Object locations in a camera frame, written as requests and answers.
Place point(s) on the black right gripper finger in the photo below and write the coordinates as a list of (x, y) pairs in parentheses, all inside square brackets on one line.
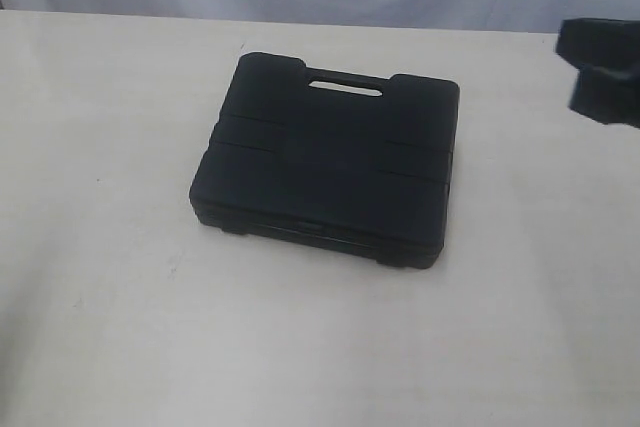
[(607, 96), (599, 43)]

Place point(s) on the black plastic tool case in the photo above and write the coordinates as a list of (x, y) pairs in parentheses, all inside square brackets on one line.
[(334, 160)]

